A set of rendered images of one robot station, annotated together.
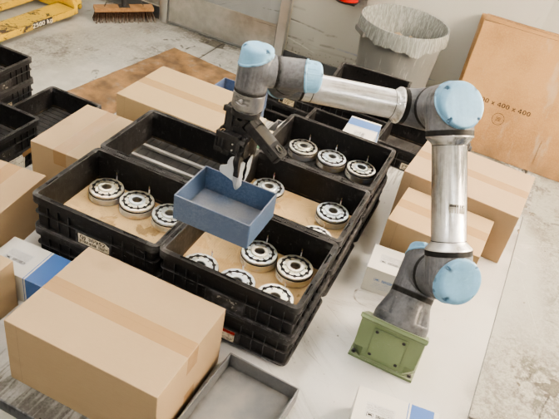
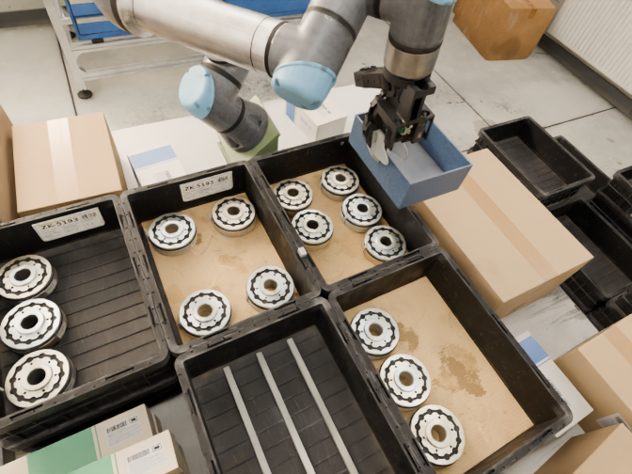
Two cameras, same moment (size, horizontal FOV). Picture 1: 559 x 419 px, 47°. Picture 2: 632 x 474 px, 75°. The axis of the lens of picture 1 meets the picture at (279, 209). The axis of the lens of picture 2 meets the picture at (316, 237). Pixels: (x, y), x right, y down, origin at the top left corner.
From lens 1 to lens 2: 1.94 m
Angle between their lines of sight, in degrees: 84
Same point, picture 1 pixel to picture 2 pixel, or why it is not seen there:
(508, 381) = not seen: hidden behind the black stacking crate
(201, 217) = (443, 150)
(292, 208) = (199, 277)
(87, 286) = (515, 253)
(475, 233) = (58, 128)
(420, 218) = (84, 170)
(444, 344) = (197, 137)
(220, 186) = (390, 181)
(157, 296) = (454, 213)
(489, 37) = not seen: outside the picture
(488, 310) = (119, 134)
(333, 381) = not seen: hidden behind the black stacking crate
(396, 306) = (256, 111)
